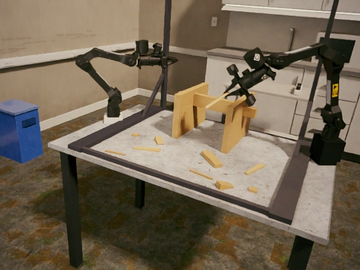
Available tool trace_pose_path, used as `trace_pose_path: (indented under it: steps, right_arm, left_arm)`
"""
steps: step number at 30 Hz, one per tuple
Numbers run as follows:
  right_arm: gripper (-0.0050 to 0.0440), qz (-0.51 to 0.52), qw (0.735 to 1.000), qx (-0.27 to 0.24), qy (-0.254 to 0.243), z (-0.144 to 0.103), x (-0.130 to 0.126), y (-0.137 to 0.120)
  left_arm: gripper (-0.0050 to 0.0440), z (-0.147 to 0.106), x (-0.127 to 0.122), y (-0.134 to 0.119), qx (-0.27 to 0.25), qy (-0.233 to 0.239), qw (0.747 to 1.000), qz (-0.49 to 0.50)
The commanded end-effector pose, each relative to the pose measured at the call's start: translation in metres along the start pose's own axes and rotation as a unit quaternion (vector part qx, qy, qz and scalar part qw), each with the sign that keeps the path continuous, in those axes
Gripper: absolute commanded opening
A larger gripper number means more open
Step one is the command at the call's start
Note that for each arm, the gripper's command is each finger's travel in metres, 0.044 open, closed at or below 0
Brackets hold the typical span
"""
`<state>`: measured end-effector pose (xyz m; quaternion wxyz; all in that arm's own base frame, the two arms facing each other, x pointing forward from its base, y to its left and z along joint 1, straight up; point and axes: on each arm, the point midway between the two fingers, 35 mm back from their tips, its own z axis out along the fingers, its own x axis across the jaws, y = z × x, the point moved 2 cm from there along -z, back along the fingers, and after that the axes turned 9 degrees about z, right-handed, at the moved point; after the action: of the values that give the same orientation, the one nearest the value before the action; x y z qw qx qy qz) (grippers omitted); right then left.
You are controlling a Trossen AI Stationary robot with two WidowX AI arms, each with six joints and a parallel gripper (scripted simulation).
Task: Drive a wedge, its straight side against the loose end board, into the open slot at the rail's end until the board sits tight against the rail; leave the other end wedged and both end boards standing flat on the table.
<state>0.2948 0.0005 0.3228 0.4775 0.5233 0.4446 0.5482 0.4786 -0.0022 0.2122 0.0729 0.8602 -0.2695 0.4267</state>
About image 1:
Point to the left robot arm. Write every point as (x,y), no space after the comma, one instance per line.
(333,63)

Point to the tan wooden board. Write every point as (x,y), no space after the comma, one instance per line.
(185,115)
(236,126)

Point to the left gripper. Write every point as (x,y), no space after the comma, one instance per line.
(245,82)

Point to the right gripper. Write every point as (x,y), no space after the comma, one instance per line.
(162,61)

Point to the wooden rail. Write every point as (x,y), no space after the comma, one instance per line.
(201,100)

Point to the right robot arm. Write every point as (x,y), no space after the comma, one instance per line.
(115,97)

